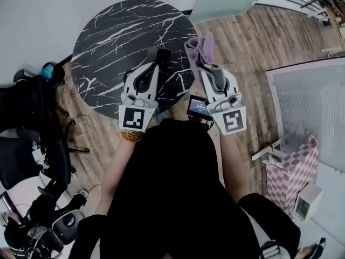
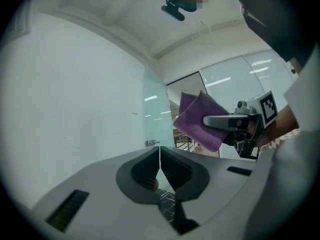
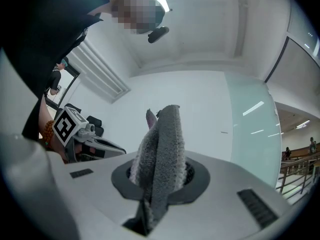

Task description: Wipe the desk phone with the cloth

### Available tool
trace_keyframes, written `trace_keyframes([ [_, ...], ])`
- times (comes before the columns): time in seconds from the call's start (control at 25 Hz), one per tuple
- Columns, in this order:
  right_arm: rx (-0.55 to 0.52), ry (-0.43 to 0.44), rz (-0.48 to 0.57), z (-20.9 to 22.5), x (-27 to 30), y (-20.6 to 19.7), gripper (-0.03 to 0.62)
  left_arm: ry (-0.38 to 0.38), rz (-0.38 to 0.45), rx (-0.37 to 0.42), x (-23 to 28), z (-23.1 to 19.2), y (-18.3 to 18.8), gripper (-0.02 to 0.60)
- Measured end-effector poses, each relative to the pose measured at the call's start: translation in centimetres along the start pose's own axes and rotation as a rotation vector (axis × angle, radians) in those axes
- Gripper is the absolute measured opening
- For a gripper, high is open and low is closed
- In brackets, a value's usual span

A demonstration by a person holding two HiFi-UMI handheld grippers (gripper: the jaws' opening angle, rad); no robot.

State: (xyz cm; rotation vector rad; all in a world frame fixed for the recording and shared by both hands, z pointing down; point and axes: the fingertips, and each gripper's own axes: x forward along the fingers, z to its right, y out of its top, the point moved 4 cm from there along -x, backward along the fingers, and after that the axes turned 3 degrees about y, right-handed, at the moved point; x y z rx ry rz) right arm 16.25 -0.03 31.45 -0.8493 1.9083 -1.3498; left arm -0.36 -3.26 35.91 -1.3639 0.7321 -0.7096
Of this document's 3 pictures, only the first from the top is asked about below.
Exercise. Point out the white box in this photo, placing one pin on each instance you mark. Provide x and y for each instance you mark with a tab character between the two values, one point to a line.
310	198

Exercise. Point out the teal object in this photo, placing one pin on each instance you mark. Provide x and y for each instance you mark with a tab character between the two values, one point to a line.
48	71

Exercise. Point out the white wooden strip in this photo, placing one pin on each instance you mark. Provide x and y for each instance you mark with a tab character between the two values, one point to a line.
265	151

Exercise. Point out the frosted glass door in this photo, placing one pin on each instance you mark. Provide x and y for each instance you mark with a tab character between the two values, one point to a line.
229	1

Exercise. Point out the white paper tags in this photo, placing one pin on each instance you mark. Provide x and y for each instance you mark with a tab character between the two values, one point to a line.
43	158

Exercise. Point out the person's black clothing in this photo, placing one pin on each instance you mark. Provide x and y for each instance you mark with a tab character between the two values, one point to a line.
167	198

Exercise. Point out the pink checkered box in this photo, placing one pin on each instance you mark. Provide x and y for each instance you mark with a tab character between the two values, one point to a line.
291	177

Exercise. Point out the purple and grey cloth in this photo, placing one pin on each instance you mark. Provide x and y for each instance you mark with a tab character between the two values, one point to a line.
199	53

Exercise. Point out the person's left forearm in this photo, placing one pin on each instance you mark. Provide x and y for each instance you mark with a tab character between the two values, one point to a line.
113	177

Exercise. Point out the black office chair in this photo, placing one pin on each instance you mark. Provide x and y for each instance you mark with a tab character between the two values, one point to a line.
19	160
24	101

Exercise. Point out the white fabric harness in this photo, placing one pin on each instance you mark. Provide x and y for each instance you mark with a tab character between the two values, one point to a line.
256	233

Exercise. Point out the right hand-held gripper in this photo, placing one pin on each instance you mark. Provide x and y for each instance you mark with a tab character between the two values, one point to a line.
231	120

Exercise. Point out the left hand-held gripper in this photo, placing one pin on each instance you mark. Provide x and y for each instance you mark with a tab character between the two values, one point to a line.
133	117

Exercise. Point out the person's left shoe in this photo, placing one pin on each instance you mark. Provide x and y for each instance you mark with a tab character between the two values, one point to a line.
163	117

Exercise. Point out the small black monitor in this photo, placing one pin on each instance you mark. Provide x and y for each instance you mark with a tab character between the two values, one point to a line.
196	106

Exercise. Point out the person's right forearm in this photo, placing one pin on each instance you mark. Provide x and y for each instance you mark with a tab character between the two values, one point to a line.
231	169

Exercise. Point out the ribbed glass partition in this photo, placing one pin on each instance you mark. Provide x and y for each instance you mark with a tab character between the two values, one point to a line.
310	104

